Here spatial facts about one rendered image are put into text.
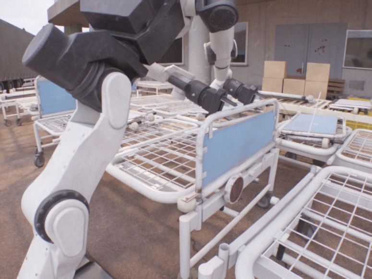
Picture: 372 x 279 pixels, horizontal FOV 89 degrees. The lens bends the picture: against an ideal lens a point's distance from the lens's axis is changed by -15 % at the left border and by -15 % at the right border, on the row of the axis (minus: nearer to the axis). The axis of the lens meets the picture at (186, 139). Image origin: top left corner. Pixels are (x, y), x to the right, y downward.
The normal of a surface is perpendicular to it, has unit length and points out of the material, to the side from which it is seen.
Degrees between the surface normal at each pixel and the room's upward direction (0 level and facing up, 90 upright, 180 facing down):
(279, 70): 90
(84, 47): 90
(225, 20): 143
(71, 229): 90
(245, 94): 90
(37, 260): 51
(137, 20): 123
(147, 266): 0
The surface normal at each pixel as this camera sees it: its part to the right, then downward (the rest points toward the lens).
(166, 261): 0.00, -0.95
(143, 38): 0.58, 0.76
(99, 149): 0.53, 0.52
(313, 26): -0.65, 0.24
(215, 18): -0.03, 0.95
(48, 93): 0.75, 0.22
